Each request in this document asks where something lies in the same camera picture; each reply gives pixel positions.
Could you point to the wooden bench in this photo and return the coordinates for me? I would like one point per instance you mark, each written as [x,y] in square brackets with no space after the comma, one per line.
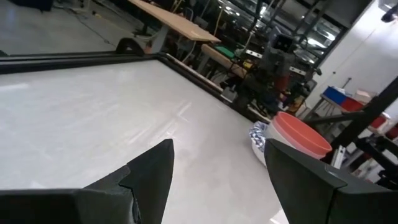
[224,60]

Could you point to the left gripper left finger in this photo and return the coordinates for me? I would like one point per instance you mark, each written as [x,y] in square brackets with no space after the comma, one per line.
[146,180]

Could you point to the metal storage rack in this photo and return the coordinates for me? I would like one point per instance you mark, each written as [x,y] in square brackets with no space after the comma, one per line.
[317,31]

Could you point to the red storage bin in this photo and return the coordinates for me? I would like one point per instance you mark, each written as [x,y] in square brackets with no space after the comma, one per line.
[351,105]

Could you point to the green item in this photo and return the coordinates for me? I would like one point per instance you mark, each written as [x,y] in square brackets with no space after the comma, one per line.
[225,51]

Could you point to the blue storage bin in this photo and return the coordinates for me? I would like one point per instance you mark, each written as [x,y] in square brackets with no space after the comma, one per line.
[334,96]

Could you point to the pink bowl pale outside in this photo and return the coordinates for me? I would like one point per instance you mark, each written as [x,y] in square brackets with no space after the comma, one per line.
[272,135]

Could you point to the orange plastic bowl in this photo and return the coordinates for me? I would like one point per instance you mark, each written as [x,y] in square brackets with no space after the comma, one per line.
[298,133]

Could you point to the blue patterned paper bowl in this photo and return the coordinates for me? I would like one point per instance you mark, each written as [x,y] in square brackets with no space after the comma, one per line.
[258,133]

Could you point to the wooden workbench table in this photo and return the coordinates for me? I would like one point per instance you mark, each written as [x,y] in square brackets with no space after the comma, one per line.
[180,23]

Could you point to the black computer tower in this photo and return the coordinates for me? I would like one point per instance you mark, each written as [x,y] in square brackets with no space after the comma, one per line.
[31,4]

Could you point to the cream white bowl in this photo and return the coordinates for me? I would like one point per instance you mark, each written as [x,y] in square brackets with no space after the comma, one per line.
[258,157]

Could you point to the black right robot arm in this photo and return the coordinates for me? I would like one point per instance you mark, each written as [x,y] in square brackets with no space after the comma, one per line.
[276,62]

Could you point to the black frame clamp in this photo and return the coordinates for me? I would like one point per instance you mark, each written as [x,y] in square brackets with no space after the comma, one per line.
[129,46]

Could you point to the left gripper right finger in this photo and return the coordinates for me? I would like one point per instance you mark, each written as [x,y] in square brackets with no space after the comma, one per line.
[311,199]

